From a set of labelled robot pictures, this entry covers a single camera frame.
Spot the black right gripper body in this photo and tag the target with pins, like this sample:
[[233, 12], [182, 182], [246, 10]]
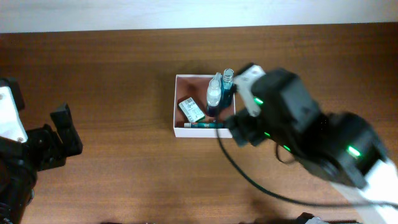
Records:
[[255, 132]]

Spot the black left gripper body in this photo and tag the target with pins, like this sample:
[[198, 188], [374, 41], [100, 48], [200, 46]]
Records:
[[45, 150]]

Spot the blue mouthwash bottle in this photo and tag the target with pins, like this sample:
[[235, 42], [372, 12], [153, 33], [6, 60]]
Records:
[[226, 88]]

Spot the clear purple soap pump bottle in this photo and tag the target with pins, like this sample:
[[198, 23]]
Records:
[[213, 95]]

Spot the green white soap box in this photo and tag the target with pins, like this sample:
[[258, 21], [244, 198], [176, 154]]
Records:
[[191, 110]]

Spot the green red toothpaste tube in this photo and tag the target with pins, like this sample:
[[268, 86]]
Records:
[[203, 125]]

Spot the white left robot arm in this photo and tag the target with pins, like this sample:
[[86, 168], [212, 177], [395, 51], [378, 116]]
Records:
[[20, 162]]

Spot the white cardboard box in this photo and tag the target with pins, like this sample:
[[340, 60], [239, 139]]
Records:
[[194, 86]]

